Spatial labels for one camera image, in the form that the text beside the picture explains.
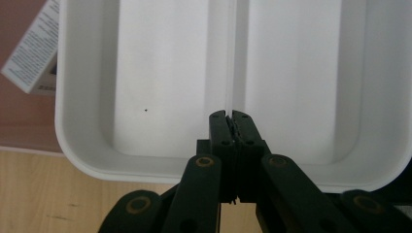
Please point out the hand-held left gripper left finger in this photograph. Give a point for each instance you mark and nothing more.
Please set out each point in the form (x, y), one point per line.
(226, 145)

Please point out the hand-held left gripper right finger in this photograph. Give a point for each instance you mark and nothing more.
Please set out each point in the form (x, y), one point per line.
(249, 145)

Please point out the white tray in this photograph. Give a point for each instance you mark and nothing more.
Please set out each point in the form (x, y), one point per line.
(162, 81)

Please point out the pink storage box with lid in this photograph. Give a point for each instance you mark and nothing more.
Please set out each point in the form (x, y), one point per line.
(19, 123)

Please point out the white and silver carton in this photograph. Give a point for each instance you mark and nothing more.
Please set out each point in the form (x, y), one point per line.
(32, 55)

